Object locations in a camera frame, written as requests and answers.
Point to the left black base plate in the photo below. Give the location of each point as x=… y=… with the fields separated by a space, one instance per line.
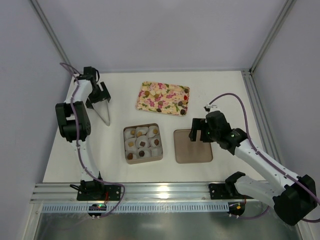
x=99 y=193

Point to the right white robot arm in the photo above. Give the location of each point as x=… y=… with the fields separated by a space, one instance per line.
x=291 y=196

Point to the gold tin box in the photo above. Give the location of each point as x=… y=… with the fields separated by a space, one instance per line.
x=153 y=153

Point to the right aluminium frame rail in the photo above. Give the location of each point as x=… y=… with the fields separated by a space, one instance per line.
x=263 y=126

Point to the dark hexagon chocolate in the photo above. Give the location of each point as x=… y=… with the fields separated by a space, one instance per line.
x=156 y=142

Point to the slotted cable duct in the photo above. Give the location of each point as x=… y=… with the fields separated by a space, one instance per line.
x=136 y=207

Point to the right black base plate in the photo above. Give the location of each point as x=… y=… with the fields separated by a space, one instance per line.
x=224 y=191

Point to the aluminium front rail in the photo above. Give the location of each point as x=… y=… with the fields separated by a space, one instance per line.
x=62 y=192

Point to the gold tin lid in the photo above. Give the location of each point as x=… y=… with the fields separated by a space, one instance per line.
x=191 y=152

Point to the metal tongs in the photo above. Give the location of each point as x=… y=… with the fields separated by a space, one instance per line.
x=102 y=110

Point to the dark round chocolate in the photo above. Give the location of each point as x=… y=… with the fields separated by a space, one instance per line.
x=141 y=153

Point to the left aluminium frame post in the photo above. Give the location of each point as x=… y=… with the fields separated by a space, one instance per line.
x=49 y=30

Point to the brown round chocolate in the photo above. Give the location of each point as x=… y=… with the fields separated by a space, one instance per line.
x=130 y=156

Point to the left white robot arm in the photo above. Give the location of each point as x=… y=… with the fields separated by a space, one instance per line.
x=73 y=120

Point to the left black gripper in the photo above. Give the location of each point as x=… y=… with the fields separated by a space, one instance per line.
x=99 y=98

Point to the floral tray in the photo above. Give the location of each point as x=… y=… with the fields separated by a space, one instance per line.
x=163 y=98

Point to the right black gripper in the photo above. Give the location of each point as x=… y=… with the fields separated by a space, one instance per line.
x=198 y=129

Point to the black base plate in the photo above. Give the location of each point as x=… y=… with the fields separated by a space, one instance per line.
x=224 y=191
x=99 y=193

